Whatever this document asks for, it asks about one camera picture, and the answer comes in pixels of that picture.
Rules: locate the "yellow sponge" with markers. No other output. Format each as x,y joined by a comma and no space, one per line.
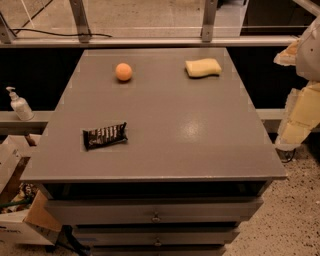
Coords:
203,67

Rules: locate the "open cardboard box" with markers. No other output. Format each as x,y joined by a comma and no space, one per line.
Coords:
23,219

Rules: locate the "bottom grey drawer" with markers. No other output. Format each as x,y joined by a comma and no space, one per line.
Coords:
159,251

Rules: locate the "white pump sanitizer bottle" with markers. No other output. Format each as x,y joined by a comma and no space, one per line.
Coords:
20,105

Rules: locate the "grey drawer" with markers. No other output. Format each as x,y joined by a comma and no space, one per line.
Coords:
159,251
153,211
156,236

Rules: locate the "black rxbar chocolate wrapper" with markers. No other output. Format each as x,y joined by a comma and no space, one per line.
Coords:
105,136

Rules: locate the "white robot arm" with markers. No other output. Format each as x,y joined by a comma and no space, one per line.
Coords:
308,53

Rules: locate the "grey drawer cabinet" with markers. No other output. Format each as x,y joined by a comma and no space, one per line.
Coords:
186,137

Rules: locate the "middle grey drawer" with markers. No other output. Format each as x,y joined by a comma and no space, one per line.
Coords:
156,236

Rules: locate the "orange ball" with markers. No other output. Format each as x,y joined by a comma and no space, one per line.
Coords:
123,72

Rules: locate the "metal frame rail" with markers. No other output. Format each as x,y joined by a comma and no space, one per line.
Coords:
84,22

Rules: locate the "top grey drawer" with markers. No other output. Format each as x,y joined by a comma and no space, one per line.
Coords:
153,211

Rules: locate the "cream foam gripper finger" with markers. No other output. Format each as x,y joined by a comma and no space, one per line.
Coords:
301,116
287,57

